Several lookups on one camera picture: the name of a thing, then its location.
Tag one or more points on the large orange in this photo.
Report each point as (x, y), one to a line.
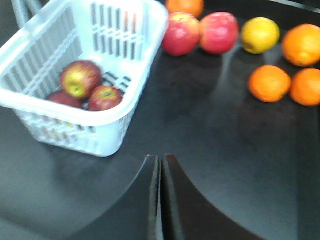
(301, 45)

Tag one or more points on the small orange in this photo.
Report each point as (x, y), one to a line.
(305, 87)
(269, 83)

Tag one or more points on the small orange left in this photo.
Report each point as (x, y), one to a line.
(269, 83)

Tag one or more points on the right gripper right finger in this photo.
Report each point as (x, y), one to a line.
(187, 215)

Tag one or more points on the orange far left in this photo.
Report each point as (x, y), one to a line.
(193, 7)

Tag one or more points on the small orange right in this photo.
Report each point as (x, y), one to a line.
(305, 87)

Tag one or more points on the light blue plastic basket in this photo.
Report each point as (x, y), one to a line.
(122, 37)

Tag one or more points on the pink red apple left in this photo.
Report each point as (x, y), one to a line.
(182, 34)

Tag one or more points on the dark red apple edge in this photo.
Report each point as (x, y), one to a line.
(63, 98)

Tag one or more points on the yellow apple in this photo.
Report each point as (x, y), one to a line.
(259, 35)

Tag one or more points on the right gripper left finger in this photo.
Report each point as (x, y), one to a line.
(135, 216)

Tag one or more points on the black wooden produce stand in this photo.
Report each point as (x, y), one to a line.
(258, 163)

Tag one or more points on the pink red apple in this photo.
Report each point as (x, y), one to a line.
(219, 32)
(182, 34)

